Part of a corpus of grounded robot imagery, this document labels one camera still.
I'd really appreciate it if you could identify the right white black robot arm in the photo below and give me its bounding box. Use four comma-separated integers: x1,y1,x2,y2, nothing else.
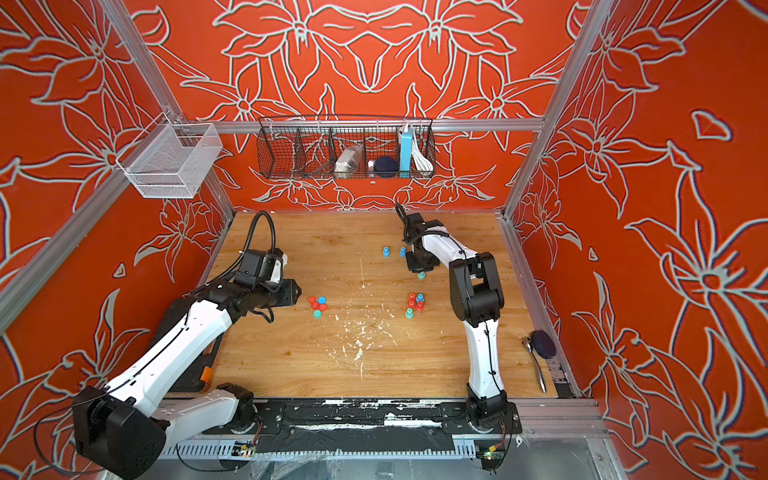
395,203,508,429

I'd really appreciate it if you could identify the silver pouch in basket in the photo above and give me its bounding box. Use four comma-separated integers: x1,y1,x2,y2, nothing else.
334,144,364,179

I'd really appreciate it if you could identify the dark blue round object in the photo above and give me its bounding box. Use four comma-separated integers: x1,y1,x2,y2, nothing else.
373,156,399,178

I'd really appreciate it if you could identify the metal spoon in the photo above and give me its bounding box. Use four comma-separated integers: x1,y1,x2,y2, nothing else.
521,337,547,393

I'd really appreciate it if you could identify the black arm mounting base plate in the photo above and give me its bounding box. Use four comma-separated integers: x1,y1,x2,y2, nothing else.
201,398,522,458

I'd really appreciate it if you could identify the black wire wall basket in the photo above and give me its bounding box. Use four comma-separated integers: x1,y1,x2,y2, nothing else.
256,115,437,180

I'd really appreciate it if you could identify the dark blue round pad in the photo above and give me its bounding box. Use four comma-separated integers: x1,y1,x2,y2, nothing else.
530,330,557,360

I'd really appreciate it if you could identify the white wire mesh basket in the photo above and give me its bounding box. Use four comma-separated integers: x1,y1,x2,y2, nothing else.
119,123,222,199

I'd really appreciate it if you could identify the cluster of coloured stamp caps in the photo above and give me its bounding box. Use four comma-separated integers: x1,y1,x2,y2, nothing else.
308,296,328,318

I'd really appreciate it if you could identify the cluster of coloured stamps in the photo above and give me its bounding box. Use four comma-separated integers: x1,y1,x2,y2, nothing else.
405,293,425,319

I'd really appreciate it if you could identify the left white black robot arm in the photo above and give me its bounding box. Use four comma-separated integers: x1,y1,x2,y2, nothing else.
72,227,301,479

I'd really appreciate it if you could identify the white cable in basket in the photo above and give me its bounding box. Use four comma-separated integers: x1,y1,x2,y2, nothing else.
411,142,436,175

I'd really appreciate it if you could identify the light blue box in basket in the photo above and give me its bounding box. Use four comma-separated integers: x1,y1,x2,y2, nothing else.
399,129,413,178

